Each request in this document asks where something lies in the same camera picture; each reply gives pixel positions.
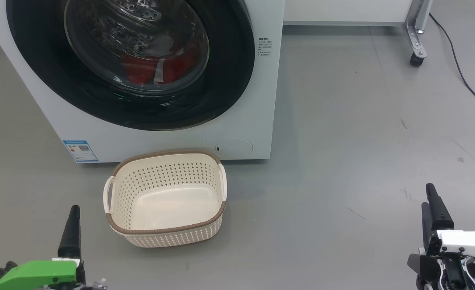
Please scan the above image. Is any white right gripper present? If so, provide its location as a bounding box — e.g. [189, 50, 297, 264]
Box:
[407, 183, 475, 290]

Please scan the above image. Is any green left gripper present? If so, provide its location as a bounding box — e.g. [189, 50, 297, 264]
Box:
[0, 205, 108, 290]

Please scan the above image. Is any red garment with white stripe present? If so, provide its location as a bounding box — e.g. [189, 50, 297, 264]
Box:
[121, 48, 199, 86]

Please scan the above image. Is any round black glass washer door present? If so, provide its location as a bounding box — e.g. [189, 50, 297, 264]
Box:
[6, 0, 256, 131]

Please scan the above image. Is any cream perforated laundry basket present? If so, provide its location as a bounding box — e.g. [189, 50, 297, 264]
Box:
[103, 150, 227, 248]

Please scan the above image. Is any white front-load washing machine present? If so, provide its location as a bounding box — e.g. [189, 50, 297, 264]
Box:
[0, 0, 285, 164]

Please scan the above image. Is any blue energy label sticker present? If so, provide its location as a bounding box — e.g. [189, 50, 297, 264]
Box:
[63, 140, 99, 163]

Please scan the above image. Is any metal cart leg with caster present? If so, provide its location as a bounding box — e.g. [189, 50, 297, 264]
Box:
[402, 0, 433, 67]

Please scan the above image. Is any white cart panel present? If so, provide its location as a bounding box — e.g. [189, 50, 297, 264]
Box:
[284, 0, 413, 27]

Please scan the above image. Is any printed text notice sticker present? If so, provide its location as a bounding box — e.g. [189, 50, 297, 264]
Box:
[257, 37, 273, 57]

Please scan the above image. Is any dark floor power cable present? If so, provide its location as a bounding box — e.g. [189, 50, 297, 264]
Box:
[429, 13, 475, 120]

